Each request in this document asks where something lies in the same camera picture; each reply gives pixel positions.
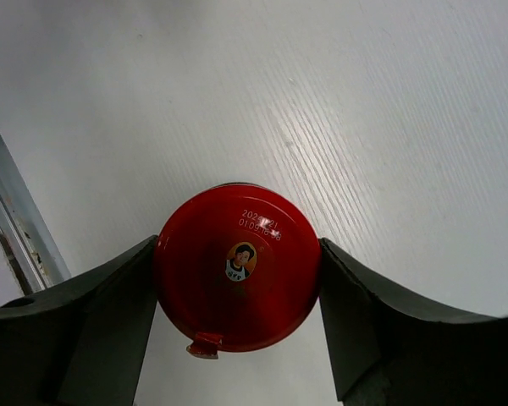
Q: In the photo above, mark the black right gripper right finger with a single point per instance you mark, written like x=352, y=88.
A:
x=391, y=346

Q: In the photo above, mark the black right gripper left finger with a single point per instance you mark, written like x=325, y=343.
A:
x=83, y=341

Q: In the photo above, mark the red-lidded chili sauce jar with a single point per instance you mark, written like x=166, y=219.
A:
x=236, y=269

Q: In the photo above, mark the aluminium table frame rail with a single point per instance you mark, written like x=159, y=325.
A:
x=37, y=261

